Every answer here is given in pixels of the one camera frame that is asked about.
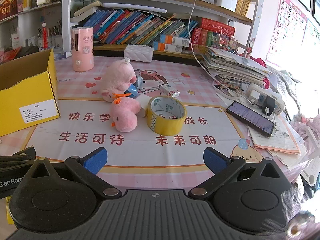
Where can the loose worksheet papers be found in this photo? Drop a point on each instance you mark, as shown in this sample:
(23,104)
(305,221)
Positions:
(282,142)

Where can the black electronic keyboard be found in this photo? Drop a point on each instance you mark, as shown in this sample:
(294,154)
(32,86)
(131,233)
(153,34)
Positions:
(27,51)

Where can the black charger plug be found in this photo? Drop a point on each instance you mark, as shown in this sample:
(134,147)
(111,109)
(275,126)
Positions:
(268,105)

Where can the white charger plug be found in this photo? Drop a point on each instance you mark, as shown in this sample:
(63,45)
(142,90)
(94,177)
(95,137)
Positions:
(255,95)

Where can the white tube lamp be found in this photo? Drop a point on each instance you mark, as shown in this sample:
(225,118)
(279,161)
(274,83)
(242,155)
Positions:
(135,7)

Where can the red boxed book set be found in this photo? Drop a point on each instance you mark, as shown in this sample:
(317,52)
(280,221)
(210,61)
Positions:
(212,33)

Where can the white quilted pearl purse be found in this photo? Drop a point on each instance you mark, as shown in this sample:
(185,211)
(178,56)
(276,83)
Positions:
(138,53)

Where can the white red label box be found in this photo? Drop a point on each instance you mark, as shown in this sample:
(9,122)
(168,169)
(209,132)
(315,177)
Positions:
(15,41)

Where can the yellow tape roll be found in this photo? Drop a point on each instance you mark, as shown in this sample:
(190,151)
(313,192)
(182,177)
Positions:
(165,127)

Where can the yellow cardboard box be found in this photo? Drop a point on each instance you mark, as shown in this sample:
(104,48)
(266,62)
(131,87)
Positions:
(30,90)

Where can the alphabet wall poster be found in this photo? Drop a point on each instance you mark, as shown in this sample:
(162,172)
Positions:
(287,27)

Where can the pink clothes pile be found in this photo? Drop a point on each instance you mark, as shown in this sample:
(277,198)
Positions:
(306,135)

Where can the red gold figure decoration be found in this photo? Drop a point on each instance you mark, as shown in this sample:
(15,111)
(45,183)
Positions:
(8,2)

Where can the red paper sheets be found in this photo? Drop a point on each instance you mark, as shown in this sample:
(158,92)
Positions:
(8,56)

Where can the blue white tube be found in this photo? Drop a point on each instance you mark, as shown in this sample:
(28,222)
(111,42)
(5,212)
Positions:
(62,55)

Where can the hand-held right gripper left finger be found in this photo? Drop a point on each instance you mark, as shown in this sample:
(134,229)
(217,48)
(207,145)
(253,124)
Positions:
(96,160)

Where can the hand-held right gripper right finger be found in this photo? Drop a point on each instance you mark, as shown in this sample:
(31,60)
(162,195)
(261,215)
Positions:
(214,161)

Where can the white power strip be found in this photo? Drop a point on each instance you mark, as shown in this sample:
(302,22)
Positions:
(278,102)

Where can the beige old book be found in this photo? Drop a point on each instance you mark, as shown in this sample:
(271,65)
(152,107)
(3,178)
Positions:
(87,7)
(78,19)

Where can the black smartphone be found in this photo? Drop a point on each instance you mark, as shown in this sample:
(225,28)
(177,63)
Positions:
(250,118)

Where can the row of colourful books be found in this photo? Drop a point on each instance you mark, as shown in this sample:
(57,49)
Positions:
(130,27)

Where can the orange white small carton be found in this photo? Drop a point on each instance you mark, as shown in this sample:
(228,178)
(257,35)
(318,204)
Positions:
(175,40)
(167,47)

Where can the white yellow wipes canister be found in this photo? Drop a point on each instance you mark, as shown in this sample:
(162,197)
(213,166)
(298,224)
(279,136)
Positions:
(27,2)

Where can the small blue sharpener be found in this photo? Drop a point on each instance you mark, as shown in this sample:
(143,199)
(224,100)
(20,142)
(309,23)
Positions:
(132,91)

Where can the stack of notebooks and papers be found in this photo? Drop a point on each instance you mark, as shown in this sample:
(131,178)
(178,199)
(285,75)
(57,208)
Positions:
(232,67)

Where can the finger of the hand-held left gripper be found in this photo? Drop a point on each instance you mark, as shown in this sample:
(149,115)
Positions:
(22,155)

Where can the white pen container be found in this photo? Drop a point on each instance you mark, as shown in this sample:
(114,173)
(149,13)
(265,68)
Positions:
(226,1)

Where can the pink plush duck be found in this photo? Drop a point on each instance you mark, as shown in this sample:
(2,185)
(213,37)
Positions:
(125,113)

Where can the small white eraser box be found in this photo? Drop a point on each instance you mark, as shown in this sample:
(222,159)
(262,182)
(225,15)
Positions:
(170,90)

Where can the white wooden bookshelf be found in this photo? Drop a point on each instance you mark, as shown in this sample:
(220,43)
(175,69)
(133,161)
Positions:
(66,17)

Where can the pink printed desk mat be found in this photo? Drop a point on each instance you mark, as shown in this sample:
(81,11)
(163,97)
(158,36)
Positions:
(175,152)

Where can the pink cartoon cylinder container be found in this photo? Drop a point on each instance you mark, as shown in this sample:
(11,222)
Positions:
(82,50)

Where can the pink plush pig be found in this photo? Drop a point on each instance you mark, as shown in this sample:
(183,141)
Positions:
(117,77)

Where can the red tassel ornament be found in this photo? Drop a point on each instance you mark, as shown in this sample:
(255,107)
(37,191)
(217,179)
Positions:
(45,36)

